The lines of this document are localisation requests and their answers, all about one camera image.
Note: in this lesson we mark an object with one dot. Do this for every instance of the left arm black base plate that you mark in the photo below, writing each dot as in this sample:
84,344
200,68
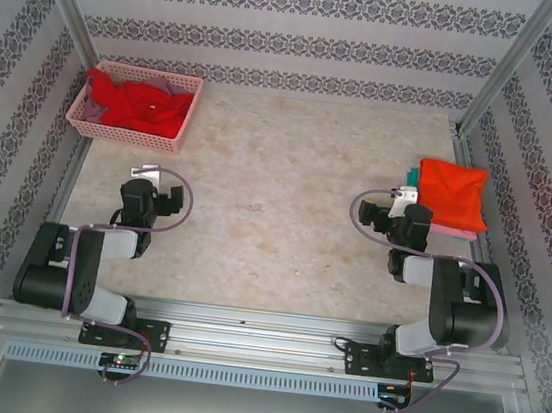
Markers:
159,335

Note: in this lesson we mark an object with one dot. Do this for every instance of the right aluminium frame post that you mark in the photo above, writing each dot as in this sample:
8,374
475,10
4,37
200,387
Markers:
510,59

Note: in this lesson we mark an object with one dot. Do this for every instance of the left aluminium frame post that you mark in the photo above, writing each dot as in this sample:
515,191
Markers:
64,4

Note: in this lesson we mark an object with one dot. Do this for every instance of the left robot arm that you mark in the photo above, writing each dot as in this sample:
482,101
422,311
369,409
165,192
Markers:
46,269

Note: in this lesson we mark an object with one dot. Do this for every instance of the aluminium frame post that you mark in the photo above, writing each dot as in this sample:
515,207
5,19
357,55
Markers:
510,59
64,4

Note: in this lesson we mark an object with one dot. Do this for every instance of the pink folded t-shirt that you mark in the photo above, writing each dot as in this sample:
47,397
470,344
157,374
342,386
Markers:
454,232

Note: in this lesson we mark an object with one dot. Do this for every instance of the teal folded t-shirt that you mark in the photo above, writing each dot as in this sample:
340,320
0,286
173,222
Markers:
412,175

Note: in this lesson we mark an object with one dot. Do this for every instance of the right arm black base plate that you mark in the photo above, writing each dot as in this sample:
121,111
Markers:
355,362

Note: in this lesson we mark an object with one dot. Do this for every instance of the aluminium mounting rail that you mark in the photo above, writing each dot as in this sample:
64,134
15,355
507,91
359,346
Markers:
259,340

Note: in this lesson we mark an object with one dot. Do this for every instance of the aluminium side rail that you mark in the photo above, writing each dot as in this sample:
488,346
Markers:
65,180
489,253

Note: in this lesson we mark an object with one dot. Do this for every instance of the left aluminium side rail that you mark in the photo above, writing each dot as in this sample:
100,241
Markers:
65,180

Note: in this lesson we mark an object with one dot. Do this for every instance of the orange t-shirt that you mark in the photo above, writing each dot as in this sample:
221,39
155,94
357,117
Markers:
451,193

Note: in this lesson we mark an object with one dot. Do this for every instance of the right aluminium side rail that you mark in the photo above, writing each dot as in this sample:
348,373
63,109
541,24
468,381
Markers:
489,253

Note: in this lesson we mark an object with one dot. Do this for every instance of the red t-shirt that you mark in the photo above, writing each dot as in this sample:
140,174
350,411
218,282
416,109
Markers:
132,108

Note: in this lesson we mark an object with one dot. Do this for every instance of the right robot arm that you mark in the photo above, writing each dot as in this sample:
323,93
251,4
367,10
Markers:
469,316

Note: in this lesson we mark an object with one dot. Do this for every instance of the pink plastic basket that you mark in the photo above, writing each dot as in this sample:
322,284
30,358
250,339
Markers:
123,136

